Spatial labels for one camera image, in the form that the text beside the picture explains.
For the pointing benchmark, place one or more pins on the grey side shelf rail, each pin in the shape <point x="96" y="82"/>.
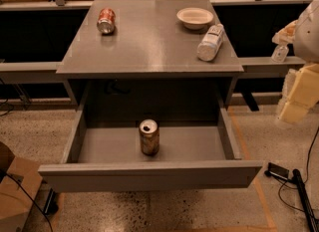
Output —
<point x="20" y="74"/>

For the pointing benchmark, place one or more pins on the white plastic bottle lying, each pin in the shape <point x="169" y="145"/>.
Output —
<point x="211" y="42"/>

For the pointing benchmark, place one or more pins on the clear sanitizer pump bottle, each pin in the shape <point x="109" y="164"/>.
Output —
<point x="280" y="53"/>

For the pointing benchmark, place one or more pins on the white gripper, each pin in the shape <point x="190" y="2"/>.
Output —
<point x="308" y="37"/>

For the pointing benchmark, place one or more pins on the white bowl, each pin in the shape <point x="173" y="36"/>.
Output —
<point x="194" y="18"/>

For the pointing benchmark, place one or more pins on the open grey top drawer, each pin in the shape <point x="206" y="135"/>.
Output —
<point x="197" y="147"/>

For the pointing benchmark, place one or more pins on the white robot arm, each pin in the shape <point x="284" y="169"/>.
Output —
<point x="306" y="40"/>

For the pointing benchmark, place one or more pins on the grey counter cabinet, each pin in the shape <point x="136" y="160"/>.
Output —
<point x="148" y="41"/>

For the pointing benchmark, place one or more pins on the cardboard box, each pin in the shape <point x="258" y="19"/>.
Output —
<point x="19" y="184"/>

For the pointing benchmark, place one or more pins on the red soda can lying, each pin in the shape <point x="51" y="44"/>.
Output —
<point x="106" y="21"/>

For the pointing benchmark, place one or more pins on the orange soda can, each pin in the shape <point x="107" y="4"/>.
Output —
<point x="149" y="137"/>

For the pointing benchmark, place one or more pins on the small black floor device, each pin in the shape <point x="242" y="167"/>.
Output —
<point x="277" y="171"/>

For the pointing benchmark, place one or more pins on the black floor stand bar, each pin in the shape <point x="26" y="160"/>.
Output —
<point x="310" y="217"/>

